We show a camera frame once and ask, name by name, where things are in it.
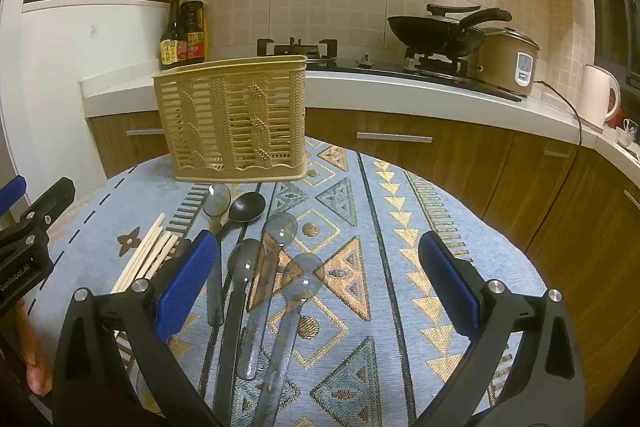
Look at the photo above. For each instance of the black gas stove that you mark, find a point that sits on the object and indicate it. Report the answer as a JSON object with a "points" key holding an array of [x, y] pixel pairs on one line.
{"points": [[350, 64]]}

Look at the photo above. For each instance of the blue patterned tablecloth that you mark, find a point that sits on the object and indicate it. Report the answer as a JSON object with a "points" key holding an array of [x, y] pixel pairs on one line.
{"points": [[390, 207]]}

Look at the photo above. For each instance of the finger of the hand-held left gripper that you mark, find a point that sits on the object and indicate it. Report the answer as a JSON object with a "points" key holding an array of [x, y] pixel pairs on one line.
{"points": [[11, 196], [50, 207]]}

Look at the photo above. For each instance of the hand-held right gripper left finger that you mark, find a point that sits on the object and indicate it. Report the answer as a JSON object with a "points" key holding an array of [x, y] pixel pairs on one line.
{"points": [[187, 282]]}

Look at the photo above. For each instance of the dark bottle yellow label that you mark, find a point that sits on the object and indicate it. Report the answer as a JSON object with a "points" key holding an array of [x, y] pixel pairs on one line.
{"points": [[171, 42]]}

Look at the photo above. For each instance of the wooden chopstick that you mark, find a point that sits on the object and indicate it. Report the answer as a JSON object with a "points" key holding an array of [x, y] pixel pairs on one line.
{"points": [[166, 253], [142, 247], [150, 254], [159, 252]]}

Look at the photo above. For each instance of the dark grey plastic spoon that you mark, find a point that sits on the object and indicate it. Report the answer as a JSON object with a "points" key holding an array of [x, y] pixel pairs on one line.
{"points": [[244, 259]]}

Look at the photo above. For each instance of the dark bottle red label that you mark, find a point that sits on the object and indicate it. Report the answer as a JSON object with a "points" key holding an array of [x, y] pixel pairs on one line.
{"points": [[194, 32]]}

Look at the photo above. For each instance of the black wok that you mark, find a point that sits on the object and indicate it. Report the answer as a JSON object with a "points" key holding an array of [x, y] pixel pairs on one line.
{"points": [[430, 34]]}

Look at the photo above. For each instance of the person's left hand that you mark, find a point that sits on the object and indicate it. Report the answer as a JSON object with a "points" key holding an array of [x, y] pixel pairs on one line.
{"points": [[32, 357]]}

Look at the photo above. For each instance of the white refrigerator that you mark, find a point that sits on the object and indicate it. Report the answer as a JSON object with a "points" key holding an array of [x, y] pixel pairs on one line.
{"points": [[75, 42]]}

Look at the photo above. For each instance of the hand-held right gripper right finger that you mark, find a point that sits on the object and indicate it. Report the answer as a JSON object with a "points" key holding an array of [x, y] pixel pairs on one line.
{"points": [[450, 287]]}

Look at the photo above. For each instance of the white patterned cup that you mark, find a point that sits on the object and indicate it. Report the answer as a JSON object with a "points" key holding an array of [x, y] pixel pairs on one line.
{"points": [[627, 132]]}

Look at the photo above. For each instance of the white kitchen countertop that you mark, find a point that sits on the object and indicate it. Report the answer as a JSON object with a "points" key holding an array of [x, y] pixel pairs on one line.
{"points": [[350, 89]]}

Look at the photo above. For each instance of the black plastic spoon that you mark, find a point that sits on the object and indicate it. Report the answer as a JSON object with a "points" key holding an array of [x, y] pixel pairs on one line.
{"points": [[245, 207]]}

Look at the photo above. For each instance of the clear grey plastic spoon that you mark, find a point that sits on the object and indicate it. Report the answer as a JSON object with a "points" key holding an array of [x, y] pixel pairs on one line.
{"points": [[217, 199]]}

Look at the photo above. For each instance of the beige rice cooker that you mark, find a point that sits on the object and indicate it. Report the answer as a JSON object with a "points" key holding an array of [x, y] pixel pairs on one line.
{"points": [[505, 62]]}

